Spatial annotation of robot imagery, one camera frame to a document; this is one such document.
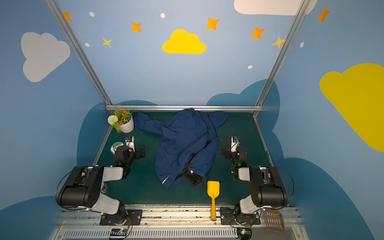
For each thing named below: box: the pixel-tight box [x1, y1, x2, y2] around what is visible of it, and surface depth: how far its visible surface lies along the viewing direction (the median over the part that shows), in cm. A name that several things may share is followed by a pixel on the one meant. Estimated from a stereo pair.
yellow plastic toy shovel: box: [207, 180, 220, 222], surface depth 84 cm
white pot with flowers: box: [108, 108, 134, 134], surface depth 101 cm
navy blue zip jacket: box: [133, 108, 229, 190], surface depth 99 cm
